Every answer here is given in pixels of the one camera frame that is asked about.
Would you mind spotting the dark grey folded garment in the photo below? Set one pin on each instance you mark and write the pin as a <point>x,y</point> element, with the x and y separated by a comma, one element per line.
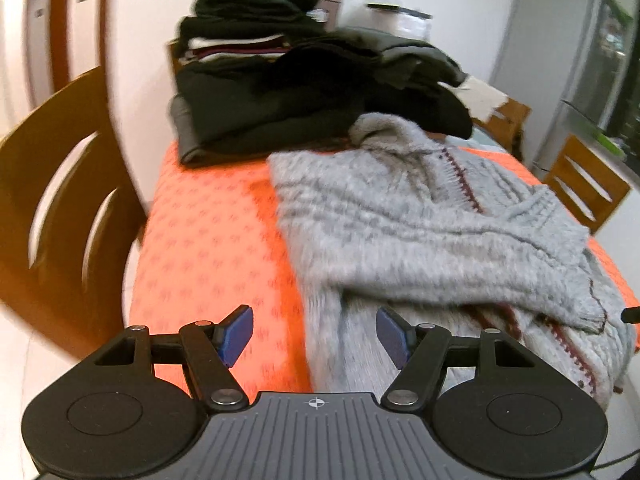
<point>395,55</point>

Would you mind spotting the pile of dark folded clothes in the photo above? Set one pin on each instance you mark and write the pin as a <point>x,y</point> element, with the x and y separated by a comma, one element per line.
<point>240,105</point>

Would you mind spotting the wooden chair with paper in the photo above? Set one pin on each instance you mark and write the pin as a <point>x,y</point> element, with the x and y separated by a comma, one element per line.
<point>510,120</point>

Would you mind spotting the orange patterned table mat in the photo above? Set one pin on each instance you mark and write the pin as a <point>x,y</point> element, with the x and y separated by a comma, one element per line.
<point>210,240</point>

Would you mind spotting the silver refrigerator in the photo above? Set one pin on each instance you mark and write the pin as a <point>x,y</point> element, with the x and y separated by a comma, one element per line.
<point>560,60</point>

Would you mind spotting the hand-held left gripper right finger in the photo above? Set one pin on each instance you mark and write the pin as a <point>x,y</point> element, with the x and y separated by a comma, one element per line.
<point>392,337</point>

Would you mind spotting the clear plastic bag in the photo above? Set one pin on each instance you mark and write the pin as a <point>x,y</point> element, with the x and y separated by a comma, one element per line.
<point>405,25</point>

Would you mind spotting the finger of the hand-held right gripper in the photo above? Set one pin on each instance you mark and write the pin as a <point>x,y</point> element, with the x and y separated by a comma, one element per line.
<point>631,314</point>

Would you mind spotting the dark wooden chair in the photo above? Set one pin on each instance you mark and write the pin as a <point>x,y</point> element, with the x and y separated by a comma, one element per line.
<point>60,110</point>

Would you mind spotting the grey cabinet with stickers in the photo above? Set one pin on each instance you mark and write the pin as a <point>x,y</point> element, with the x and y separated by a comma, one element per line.
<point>330,0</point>

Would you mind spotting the grey fuzzy knit sweater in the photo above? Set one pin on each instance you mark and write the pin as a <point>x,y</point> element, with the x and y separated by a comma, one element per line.
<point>400,210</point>

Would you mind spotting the wooden framed door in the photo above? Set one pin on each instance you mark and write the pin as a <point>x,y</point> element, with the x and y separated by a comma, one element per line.
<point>60,20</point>

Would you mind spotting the light wooden slatted chair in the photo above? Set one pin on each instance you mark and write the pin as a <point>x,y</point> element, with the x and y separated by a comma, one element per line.
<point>612,192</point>

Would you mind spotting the stack of folded dark clothes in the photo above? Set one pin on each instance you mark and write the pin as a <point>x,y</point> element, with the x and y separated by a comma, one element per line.
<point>240,5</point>

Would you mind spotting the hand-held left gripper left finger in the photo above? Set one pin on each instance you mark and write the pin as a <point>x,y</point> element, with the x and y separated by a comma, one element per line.
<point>237,335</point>

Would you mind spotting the torn white paper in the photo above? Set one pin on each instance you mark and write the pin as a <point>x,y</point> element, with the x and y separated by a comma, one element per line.
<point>480,97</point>

